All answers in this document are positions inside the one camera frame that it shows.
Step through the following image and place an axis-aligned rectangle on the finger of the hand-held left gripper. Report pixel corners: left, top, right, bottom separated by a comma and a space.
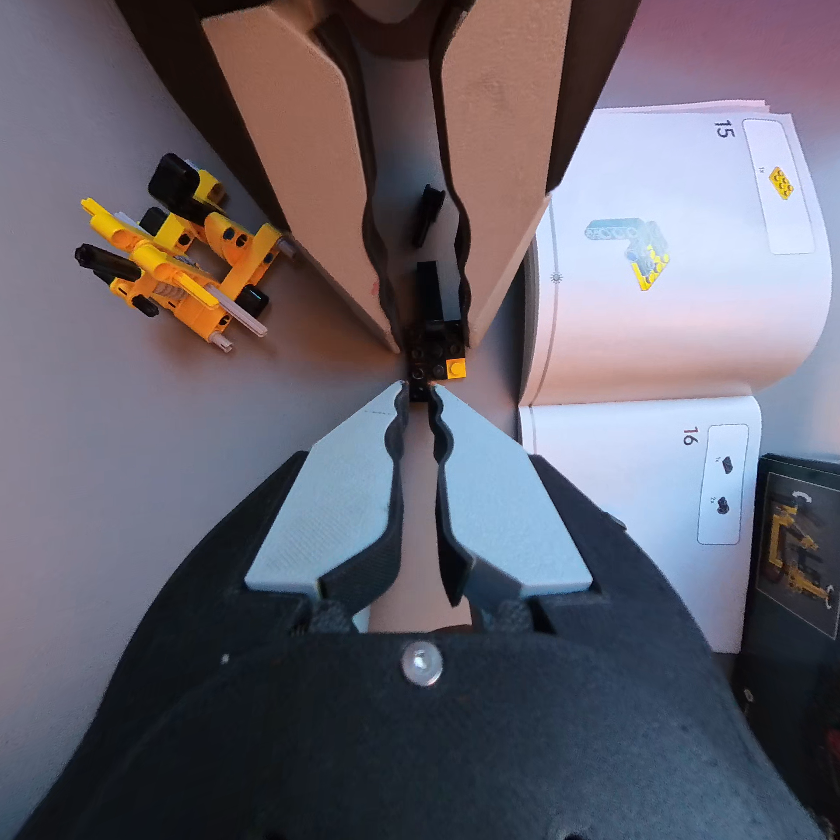
200, 2, 403, 355
435, 0, 572, 349

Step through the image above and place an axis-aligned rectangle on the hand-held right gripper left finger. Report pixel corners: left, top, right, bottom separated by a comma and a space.
244, 381, 409, 632

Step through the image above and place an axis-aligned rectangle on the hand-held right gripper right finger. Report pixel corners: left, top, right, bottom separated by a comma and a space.
428, 384, 595, 608

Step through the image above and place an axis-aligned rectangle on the small black lego assembly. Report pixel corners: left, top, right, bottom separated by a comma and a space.
407, 259, 471, 403

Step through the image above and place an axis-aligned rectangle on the yellow lego assembly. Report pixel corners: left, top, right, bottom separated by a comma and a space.
74, 152, 294, 355

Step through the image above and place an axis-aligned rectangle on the lego instruction booklet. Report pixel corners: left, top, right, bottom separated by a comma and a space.
517, 98, 834, 655

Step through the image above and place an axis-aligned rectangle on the black lego box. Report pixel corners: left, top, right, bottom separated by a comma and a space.
740, 453, 840, 657

